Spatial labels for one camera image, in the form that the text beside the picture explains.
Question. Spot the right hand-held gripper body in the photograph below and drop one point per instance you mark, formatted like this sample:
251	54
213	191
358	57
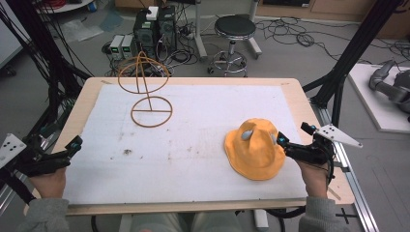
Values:
314	146

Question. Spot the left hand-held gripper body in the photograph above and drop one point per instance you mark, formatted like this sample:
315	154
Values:
38	162

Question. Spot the yellow bucket hat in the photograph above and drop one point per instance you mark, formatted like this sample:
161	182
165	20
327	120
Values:
254	149

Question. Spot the person's left hand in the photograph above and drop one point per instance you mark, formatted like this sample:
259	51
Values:
49	184

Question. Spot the person's right hand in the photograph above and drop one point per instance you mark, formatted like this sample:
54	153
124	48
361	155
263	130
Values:
312	180

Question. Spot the white floor board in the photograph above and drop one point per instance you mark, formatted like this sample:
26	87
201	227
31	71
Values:
377	103

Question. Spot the white power strip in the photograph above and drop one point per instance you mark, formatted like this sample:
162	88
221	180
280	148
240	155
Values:
261	219

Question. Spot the white foam mat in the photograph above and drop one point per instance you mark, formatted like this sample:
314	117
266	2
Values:
187	145

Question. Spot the grey power supply unit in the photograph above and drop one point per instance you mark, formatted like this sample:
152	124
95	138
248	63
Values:
116	46
127	46

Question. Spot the black round stool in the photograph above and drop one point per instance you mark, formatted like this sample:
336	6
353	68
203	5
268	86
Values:
234	35

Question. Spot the person's legs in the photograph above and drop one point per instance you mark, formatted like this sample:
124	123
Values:
183	222

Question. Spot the black computer tower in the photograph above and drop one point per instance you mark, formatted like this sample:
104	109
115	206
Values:
167	27
145	30

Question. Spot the grey metal table leg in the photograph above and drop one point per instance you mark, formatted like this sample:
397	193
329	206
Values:
199	29

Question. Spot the aluminium rail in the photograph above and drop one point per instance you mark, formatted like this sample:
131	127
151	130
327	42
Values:
348	180

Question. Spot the black metal frame post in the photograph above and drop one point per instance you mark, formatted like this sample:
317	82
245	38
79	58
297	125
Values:
351	48
42	48

